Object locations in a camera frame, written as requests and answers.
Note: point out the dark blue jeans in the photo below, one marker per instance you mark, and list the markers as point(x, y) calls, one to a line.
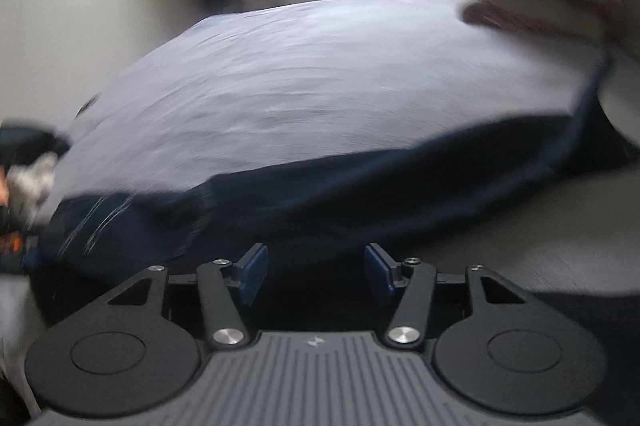
point(317, 216)

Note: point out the white plush garment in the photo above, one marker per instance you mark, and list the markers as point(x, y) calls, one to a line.
point(29, 186)

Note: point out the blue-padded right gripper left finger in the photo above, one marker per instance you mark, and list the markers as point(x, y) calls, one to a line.
point(224, 287)

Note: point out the dark garment at bed edge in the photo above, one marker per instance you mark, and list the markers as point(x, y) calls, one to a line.
point(22, 145)

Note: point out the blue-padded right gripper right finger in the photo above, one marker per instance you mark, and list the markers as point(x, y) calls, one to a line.
point(408, 287)

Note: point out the stack of folded clothes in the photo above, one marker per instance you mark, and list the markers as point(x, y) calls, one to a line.
point(620, 95)

